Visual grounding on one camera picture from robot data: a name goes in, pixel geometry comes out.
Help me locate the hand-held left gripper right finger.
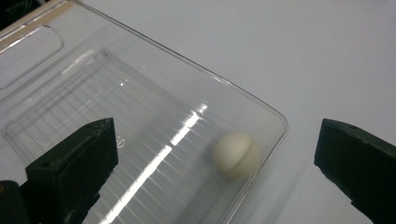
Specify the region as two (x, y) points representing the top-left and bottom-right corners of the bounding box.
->
(313, 118), (396, 224)

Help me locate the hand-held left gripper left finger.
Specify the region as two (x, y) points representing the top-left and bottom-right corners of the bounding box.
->
(24, 117), (120, 224)

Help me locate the clear plastic tray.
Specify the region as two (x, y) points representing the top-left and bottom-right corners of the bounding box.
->
(0, 0), (290, 224)

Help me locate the white ball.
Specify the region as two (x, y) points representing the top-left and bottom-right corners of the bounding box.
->
(212, 132), (262, 181)

